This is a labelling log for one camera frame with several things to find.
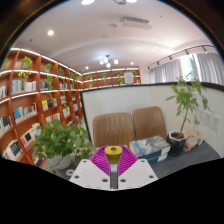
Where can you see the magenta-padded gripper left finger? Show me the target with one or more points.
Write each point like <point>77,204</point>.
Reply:
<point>88,175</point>

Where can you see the ceiling air vent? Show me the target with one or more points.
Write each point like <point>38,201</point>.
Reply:
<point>136,21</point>

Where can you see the sheer white curtain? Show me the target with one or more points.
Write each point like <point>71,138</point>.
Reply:
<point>200,68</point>

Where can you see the tan leather chair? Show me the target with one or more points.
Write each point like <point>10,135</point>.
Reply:
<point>113,130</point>
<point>150,121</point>

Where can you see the thick dark blue book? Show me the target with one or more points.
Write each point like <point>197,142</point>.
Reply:
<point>160,157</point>

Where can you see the pothos plant in white pot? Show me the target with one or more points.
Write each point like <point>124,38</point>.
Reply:
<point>60,140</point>

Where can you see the thick dark grey-covered book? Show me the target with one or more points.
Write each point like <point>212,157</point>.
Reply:
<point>150,145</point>

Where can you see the multi-bulb ceiling lamp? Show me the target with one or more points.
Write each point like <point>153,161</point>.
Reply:
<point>107,61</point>

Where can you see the white wall outlet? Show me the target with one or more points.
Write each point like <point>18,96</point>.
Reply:
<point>205,118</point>
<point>216,122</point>

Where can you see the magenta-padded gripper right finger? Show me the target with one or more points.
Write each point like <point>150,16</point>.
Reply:
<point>138,173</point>

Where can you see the stack of red-edged books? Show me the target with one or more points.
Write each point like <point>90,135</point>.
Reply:
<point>195,140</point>

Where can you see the tall plant in black pot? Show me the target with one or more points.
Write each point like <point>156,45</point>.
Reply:
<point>177,143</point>

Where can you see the small yellow charger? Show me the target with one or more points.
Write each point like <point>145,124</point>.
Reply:
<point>113,154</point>

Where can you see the orange wooden bookshelf unit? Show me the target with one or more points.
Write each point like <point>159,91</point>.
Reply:
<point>26,100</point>

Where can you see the black track light rail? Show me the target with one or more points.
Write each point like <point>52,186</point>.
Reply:
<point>180,53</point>

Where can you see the recessed ceiling spotlights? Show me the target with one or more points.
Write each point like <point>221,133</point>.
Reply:
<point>50,32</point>

